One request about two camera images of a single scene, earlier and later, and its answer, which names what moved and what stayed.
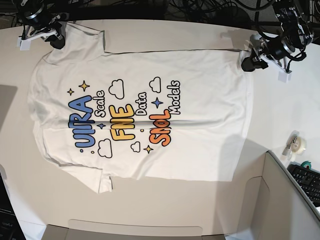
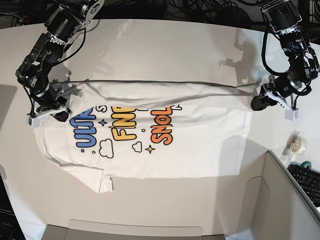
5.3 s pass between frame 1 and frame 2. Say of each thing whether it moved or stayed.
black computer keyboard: stayed
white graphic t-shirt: moved
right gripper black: moved
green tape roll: stayed
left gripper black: moved
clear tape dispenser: stayed
